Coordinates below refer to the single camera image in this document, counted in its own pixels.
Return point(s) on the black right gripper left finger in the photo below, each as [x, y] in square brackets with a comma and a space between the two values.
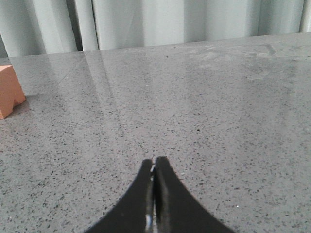
[134, 211]

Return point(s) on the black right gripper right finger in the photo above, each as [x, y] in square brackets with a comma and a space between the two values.
[177, 211]

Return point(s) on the orange foam cube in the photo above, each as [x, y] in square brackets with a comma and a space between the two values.
[11, 93]

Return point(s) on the grey-green curtain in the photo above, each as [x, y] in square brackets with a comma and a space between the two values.
[31, 27]

